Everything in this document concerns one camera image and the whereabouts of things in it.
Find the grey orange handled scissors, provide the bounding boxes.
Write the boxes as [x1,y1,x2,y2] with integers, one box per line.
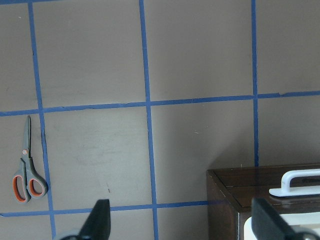
[12,115,49,204]

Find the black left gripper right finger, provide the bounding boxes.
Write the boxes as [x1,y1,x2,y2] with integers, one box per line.
[251,198,295,240]

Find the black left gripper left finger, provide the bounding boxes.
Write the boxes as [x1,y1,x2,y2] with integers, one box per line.
[79,199,111,240]

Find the white drawer handle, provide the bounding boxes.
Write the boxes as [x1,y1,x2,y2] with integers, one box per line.
[268,168,320,198]

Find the dark wooden cabinet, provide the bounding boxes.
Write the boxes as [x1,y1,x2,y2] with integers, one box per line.
[206,163,320,240]

